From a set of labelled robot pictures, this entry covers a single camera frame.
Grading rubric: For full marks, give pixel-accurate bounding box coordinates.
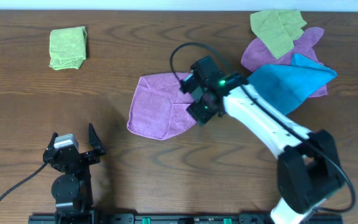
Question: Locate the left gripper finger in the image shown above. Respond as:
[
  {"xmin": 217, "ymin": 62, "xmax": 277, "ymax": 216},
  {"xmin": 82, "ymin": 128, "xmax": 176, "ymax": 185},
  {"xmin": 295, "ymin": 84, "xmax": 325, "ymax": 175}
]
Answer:
[
  {"xmin": 88, "ymin": 123, "xmax": 106, "ymax": 155},
  {"xmin": 47, "ymin": 132, "xmax": 58, "ymax": 149}
]

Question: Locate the purple cloth with label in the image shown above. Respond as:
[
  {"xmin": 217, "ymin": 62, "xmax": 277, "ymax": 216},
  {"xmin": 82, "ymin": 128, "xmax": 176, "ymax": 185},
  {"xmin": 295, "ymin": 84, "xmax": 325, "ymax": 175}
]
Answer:
[{"xmin": 127, "ymin": 72, "xmax": 196, "ymax": 141}]

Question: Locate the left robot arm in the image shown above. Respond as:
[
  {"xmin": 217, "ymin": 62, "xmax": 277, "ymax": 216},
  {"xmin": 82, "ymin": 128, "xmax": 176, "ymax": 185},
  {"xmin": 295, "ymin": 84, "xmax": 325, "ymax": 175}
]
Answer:
[{"xmin": 43, "ymin": 124, "xmax": 106, "ymax": 223}]

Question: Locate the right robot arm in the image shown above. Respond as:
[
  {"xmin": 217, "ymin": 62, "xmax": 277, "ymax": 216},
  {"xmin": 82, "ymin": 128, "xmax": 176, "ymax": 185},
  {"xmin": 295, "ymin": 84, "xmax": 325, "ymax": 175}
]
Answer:
[{"xmin": 178, "ymin": 56, "xmax": 345, "ymax": 223}]

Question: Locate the purple cloth under pile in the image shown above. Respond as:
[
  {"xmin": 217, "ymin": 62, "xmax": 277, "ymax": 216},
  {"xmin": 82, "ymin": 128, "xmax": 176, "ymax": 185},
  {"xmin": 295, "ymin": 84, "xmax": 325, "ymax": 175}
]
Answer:
[{"xmin": 240, "ymin": 26, "xmax": 329, "ymax": 98}]

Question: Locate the blue cloth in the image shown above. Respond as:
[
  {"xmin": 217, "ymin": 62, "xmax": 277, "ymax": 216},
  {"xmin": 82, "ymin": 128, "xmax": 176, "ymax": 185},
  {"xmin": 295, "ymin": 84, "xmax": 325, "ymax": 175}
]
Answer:
[{"xmin": 248, "ymin": 54, "xmax": 337, "ymax": 115}]

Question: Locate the olive green cloth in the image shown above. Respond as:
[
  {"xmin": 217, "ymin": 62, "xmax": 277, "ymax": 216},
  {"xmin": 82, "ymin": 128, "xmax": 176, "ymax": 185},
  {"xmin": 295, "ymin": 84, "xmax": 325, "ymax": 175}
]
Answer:
[{"xmin": 250, "ymin": 10, "xmax": 307, "ymax": 59}]

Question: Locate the folded green cloth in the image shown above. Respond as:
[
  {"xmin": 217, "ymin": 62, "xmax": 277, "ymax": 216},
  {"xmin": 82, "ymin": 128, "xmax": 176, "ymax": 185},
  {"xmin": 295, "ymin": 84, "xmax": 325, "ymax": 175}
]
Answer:
[{"xmin": 49, "ymin": 26, "xmax": 88, "ymax": 70}]

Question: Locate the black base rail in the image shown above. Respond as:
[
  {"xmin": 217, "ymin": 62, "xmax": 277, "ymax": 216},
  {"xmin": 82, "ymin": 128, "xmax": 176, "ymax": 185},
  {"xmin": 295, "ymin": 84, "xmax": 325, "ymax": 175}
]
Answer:
[{"xmin": 28, "ymin": 212, "xmax": 344, "ymax": 224}]

